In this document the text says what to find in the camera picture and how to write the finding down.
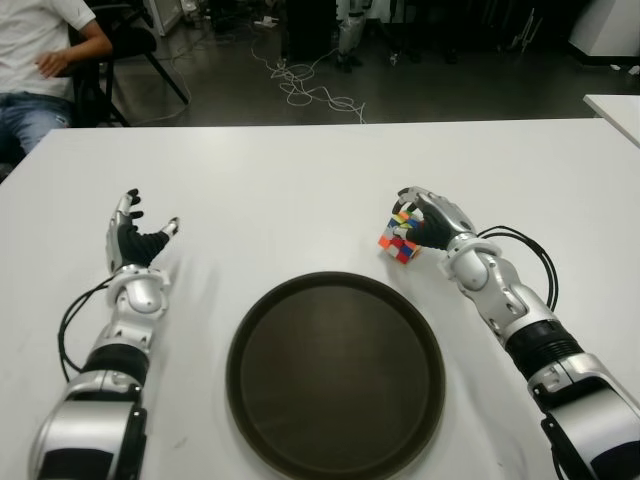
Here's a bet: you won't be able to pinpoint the white panel box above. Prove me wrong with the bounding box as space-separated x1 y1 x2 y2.
144 0 184 36

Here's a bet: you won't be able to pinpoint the silver humanoid robot legs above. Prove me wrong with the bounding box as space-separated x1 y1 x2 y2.
335 0 374 74

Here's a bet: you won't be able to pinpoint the black office chair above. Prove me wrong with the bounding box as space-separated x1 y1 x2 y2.
67 0 190 129

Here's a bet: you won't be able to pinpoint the dark brown round plate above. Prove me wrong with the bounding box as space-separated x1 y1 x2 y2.
224 270 447 469

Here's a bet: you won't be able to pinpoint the white side table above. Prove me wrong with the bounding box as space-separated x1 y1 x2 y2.
583 93 640 149

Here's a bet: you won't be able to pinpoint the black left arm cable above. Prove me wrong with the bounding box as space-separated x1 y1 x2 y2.
58 277 114 374

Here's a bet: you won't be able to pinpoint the metal folding stand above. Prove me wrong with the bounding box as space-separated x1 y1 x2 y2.
509 7 544 54

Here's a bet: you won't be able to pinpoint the white cabinet with dark base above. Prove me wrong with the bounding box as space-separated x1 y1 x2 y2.
569 0 640 57

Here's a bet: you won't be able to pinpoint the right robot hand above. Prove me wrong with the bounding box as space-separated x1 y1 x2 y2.
396 185 477 251

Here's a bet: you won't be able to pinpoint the person in white shirt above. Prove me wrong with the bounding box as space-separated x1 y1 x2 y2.
0 0 114 154

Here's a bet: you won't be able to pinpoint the multicoloured Rubik's cube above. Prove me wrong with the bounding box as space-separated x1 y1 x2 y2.
377 209 425 264

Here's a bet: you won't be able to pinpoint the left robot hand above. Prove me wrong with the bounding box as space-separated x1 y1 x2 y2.
103 188 180 274

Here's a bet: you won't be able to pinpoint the tangled white floor cable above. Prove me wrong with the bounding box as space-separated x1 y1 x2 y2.
249 37 367 124

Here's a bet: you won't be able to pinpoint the black cabinet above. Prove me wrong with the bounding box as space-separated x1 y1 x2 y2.
282 0 336 61

